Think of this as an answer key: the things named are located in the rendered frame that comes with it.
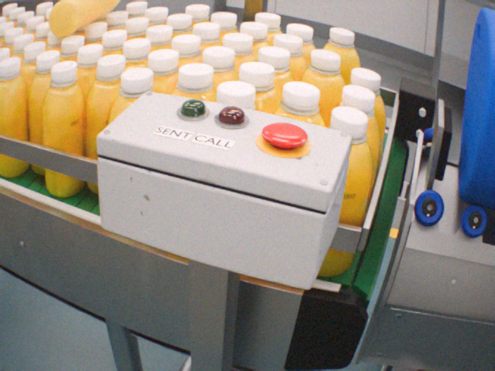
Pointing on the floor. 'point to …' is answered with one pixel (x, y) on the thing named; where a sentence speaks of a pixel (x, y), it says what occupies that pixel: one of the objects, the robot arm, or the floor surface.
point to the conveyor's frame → (169, 291)
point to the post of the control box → (212, 316)
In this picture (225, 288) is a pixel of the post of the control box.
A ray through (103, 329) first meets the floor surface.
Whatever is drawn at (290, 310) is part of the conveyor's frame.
